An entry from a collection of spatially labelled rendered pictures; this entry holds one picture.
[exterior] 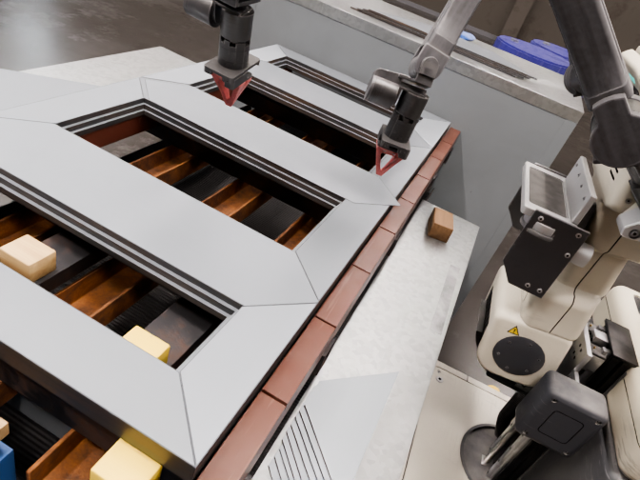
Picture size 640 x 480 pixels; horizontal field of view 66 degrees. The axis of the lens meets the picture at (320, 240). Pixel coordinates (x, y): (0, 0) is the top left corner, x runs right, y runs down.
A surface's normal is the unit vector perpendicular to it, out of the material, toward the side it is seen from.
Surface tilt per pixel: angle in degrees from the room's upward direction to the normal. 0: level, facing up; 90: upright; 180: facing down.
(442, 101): 90
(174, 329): 0
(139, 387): 0
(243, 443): 0
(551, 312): 90
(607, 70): 88
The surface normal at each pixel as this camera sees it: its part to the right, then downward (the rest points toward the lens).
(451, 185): -0.40, 0.43
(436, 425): 0.29, -0.78
